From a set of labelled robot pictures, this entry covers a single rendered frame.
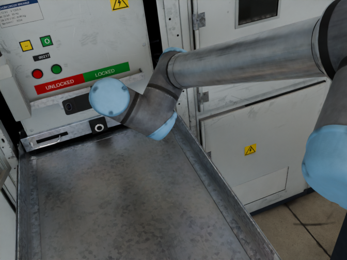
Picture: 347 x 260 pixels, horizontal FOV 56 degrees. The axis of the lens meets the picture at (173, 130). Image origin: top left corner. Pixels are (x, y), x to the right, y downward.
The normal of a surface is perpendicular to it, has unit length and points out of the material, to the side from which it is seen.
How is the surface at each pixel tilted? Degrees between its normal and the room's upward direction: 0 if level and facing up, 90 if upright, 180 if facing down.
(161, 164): 0
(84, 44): 90
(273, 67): 101
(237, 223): 0
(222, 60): 72
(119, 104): 57
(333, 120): 53
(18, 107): 90
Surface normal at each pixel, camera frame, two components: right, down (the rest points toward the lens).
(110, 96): 0.18, 0.04
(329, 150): -0.81, -0.40
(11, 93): 0.35, 0.55
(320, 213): -0.11, -0.78
